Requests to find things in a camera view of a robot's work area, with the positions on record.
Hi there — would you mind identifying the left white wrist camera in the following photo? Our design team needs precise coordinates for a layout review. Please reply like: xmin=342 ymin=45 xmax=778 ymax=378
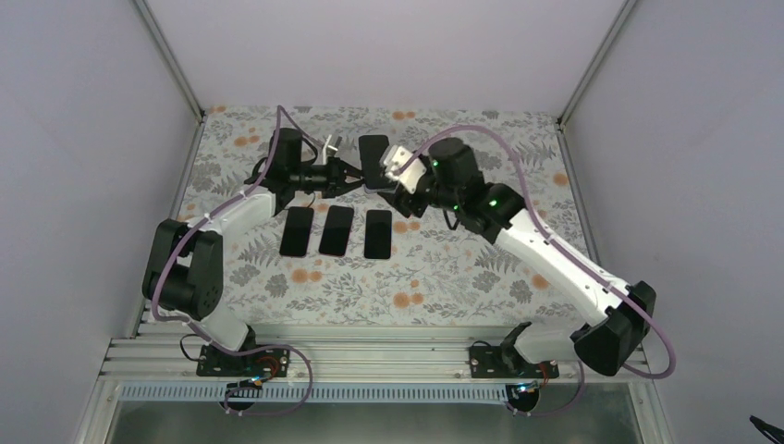
xmin=321 ymin=134 xmax=342 ymax=165

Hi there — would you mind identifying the purple cable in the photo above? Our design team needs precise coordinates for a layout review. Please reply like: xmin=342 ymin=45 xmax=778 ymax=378
xmin=400 ymin=125 xmax=678 ymax=420
xmin=150 ymin=105 xmax=325 ymax=418

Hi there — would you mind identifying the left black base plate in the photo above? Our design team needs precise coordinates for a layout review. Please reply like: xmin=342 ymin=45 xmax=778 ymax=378
xmin=196 ymin=346 xmax=290 ymax=379

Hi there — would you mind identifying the right aluminium corner post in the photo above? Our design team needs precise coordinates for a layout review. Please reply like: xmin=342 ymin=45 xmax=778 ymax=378
xmin=557 ymin=0 xmax=638 ymax=127

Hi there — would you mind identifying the floral table mat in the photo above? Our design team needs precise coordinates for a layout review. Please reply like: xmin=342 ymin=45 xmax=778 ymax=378
xmin=146 ymin=105 xmax=583 ymax=327

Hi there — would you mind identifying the black object bottom corner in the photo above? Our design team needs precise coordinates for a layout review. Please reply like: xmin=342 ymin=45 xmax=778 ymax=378
xmin=749 ymin=415 xmax=784 ymax=444

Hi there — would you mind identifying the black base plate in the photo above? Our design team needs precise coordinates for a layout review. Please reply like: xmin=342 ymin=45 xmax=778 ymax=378
xmin=196 ymin=346 xmax=290 ymax=379
xmin=468 ymin=341 xmax=560 ymax=379

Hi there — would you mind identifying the aluminium rail frame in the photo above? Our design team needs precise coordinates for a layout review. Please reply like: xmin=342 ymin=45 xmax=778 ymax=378
xmin=73 ymin=323 xmax=675 ymax=444

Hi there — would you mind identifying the aluminium corner post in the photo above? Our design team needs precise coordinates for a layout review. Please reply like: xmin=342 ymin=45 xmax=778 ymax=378
xmin=130 ymin=0 xmax=204 ymax=121
xmin=557 ymin=0 xmax=638 ymax=127

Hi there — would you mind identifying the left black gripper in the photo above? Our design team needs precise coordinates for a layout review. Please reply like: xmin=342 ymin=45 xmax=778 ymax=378
xmin=289 ymin=156 xmax=370 ymax=198

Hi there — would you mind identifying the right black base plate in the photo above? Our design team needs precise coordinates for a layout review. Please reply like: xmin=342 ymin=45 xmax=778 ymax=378
xmin=468 ymin=341 xmax=560 ymax=379

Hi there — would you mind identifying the slotted grey cable duct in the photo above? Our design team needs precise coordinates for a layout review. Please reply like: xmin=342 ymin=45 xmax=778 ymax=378
xmin=117 ymin=381 xmax=507 ymax=404

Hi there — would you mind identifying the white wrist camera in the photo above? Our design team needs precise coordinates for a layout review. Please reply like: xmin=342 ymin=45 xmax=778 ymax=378
xmin=321 ymin=134 xmax=342 ymax=165
xmin=380 ymin=145 xmax=427 ymax=194

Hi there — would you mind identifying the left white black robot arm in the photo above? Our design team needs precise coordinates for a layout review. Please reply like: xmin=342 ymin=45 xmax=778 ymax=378
xmin=141 ymin=128 xmax=364 ymax=375

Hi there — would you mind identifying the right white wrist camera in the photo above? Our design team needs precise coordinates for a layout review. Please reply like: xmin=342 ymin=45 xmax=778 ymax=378
xmin=380 ymin=145 xmax=427 ymax=194

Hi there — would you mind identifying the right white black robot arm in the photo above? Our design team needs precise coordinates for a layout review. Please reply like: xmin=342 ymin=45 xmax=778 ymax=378
xmin=379 ymin=138 xmax=656 ymax=376

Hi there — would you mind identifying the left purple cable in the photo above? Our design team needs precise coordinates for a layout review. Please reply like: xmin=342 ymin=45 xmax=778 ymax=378
xmin=150 ymin=105 xmax=325 ymax=418

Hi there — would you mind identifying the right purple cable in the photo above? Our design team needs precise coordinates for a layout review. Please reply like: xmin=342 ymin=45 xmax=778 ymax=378
xmin=400 ymin=125 xmax=678 ymax=420

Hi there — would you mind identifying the left aluminium corner post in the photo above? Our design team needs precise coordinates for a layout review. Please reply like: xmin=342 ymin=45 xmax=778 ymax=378
xmin=130 ymin=0 xmax=204 ymax=121

